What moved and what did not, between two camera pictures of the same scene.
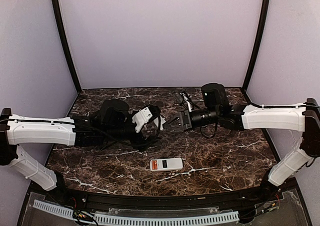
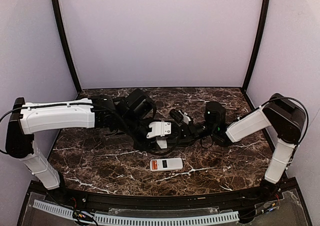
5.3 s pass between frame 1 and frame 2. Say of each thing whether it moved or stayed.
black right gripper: moved
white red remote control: stayed
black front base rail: stayed
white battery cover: moved
